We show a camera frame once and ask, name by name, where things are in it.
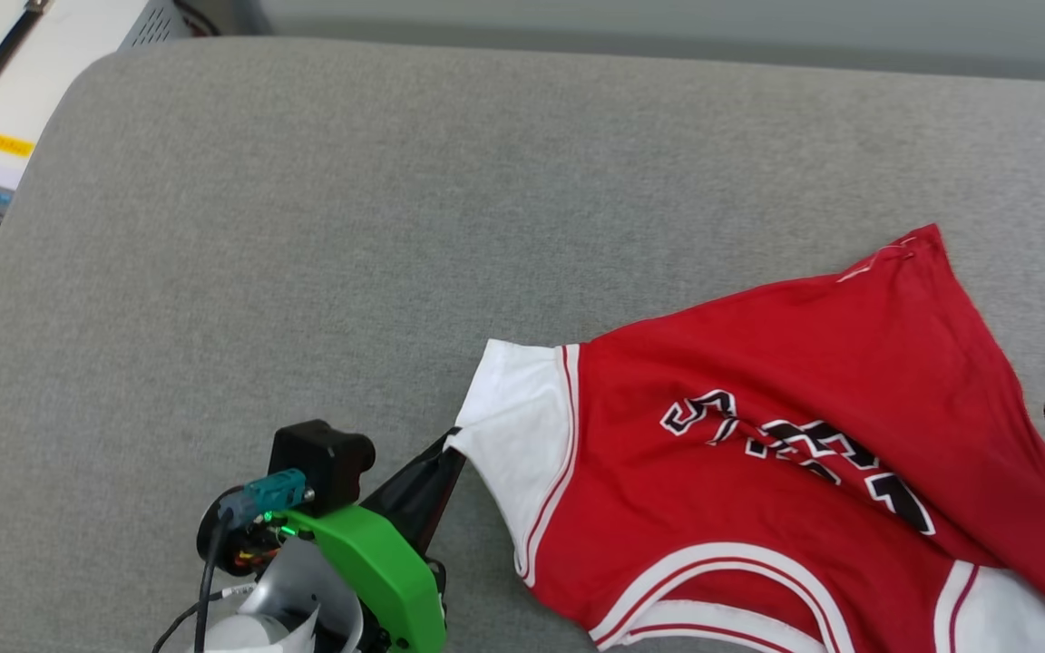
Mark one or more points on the white box appliance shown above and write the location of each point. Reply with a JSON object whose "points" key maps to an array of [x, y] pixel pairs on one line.
{"points": [[60, 73]]}

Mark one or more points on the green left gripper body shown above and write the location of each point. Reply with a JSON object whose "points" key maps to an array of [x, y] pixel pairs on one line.
{"points": [[386, 571]]}

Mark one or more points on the red basketball jersey white trim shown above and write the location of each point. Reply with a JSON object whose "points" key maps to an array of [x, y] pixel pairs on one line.
{"points": [[758, 363]]}

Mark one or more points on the teal left camera connector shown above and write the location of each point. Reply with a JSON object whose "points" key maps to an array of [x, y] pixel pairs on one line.
{"points": [[268, 494]]}

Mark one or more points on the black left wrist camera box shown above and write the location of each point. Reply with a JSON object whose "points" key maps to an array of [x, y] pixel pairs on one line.
{"points": [[318, 458]]}

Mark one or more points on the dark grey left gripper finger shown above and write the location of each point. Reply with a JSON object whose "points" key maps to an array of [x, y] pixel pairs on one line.
{"points": [[414, 472], [427, 508]]}

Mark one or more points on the yellow label sticker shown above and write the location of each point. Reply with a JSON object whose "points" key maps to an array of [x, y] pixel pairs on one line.
{"points": [[9, 145]]}

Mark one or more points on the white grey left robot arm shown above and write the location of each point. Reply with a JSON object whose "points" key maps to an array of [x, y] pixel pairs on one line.
{"points": [[296, 594]]}

